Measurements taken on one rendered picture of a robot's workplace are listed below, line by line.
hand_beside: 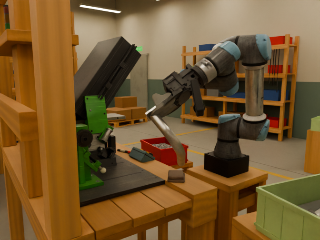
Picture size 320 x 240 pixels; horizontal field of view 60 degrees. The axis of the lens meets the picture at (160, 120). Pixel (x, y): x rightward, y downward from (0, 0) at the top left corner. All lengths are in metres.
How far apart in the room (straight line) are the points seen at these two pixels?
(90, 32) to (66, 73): 10.73
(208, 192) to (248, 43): 0.68
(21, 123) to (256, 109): 1.04
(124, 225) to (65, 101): 0.48
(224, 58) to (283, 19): 6.21
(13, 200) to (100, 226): 1.45
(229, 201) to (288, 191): 0.32
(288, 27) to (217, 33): 1.95
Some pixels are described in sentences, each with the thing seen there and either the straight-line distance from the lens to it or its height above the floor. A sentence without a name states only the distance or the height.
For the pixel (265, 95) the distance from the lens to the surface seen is 6.52.
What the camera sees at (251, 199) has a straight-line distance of 1.64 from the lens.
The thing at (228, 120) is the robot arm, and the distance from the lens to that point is 1.50.
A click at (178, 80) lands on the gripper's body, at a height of 1.37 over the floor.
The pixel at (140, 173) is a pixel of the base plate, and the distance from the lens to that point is 1.42.
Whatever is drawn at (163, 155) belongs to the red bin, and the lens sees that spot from 1.79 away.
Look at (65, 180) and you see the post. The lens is 0.89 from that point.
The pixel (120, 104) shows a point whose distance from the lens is 8.22.
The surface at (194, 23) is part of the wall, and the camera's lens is 8.71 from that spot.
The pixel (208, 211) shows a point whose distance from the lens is 1.28.
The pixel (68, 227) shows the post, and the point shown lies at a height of 0.92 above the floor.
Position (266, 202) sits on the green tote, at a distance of 1.13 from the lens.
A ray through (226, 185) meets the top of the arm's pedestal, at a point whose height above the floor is 0.84.
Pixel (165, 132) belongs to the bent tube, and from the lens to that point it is 0.84.
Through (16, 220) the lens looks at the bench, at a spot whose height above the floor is 0.30.
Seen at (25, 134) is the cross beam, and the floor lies 1.21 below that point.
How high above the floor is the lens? 1.38
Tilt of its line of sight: 9 degrees down
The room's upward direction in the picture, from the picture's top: straight up
